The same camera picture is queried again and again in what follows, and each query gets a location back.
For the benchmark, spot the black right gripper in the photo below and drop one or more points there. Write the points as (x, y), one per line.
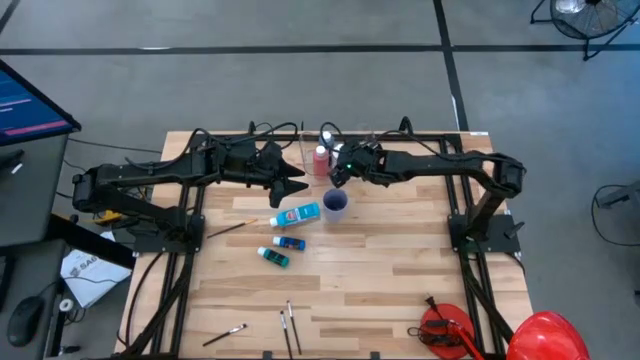
(365, 162)

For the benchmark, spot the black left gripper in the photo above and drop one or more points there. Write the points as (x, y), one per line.
(245, 165)

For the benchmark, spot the large red paint bottle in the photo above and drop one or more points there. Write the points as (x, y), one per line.
(321, 162)

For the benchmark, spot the large white paint bottle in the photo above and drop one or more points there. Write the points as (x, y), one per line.
(338, 148)

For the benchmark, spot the large slate grey paint bottle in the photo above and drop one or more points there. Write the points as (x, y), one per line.
(327, 139)

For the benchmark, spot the orange bristle gold ferrule paintbrush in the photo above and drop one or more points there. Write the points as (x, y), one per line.
(232, 228)

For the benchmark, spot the small green paint bottle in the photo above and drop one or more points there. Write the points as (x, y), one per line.
(277, 258)

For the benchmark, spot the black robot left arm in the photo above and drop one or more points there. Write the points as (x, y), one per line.
(150, 172)

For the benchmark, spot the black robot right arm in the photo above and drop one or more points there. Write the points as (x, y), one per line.
(450, 167)

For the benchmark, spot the large turquoise paint bottle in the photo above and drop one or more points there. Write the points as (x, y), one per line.
(300, 215)

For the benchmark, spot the small blue paint bottle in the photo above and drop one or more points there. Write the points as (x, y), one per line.
(292, 243)

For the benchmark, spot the clear plastic bin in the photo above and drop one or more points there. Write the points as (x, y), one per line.
(306, 150)

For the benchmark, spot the lilac plastic cup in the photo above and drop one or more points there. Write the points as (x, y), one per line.
(335, 216)

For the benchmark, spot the black clamp hook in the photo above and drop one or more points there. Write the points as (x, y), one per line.
(251, 127)
(406, 125)

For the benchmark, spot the white printed paper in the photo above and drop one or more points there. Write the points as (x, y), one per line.
(95, 277)

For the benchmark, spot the white tape roll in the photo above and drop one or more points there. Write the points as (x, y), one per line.
(66, 305)

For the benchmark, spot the grey cabinet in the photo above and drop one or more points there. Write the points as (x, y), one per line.
(30, 190)

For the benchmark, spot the black desk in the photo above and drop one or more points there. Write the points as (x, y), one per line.
(35, 270)

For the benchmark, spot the blue screen computer monitor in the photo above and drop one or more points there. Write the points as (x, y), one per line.
(25, 110)

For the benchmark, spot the grey stand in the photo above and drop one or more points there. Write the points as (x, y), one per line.
(625, 195)

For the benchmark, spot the black floor fan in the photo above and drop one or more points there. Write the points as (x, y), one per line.
(590, 20)

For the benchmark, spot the black computer mouse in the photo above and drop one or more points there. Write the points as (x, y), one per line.
(24, 320)

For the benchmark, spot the black metal table frame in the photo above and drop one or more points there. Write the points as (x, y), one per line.
(435, 137)

